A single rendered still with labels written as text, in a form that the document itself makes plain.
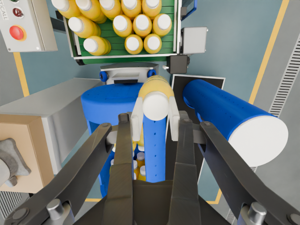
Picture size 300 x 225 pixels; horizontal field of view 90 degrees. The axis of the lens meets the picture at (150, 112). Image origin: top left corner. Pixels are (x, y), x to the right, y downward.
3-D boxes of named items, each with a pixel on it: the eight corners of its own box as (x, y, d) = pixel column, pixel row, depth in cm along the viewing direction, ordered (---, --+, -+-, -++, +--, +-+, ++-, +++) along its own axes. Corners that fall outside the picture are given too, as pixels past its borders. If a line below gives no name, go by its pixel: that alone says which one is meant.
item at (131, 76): (117, 78, 67) (111, 84, 55) (117, 72, 66) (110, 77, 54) (139, 77, 67) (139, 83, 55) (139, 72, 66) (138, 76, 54)
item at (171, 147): (157, 180, 213) (158, 189, 199) (170, 72, 157) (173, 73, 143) (193, 181, 216) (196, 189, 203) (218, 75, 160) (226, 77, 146)
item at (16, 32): (14, 40, 44) (11, 39, 43) (10, 26, 43) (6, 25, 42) (27, 39, 44) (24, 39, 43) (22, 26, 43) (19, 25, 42)
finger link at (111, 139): (130, 145, 15) (100, 145, 15) (135, 122, 19) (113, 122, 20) (128, 132, 14) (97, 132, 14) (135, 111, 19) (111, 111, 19)
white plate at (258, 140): (240, 112, 63) (239, 111, 64) (219, 164, 73) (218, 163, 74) (300, 120, 65) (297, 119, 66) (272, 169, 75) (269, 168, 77)
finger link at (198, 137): (181, 131, 14) (214, 131, 14) (176, 110, 18) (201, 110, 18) (180, 144, 14) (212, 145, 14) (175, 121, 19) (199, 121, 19)
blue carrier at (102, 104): (118, 216, 98) (108, 277, 72) (96, 83, 65) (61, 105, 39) (161, 214, 99) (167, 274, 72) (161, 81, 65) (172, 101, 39)
